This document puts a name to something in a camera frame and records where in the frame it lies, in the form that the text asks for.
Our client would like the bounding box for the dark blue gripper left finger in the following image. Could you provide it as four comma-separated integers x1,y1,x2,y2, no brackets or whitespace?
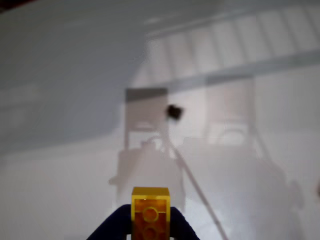
86,204,133,240

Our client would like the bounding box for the dark blue gripper right finger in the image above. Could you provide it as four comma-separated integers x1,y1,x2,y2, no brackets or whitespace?
170,207,202,240

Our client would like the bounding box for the yellow lego brick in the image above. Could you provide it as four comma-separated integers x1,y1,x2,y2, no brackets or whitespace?
131,186,172,240

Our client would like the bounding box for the black lego brick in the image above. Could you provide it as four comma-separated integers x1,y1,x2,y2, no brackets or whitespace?
166,104,184,119

